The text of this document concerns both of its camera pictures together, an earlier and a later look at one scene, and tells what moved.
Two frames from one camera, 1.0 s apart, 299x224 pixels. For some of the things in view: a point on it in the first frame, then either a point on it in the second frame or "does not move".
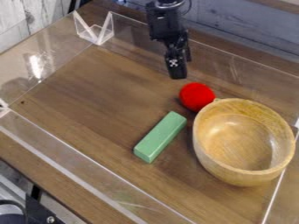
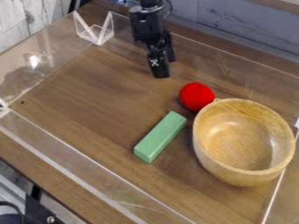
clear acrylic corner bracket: [95, 33] does not move
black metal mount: [37, 213] does not move
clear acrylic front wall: [120, 195] does not move
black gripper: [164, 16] → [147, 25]
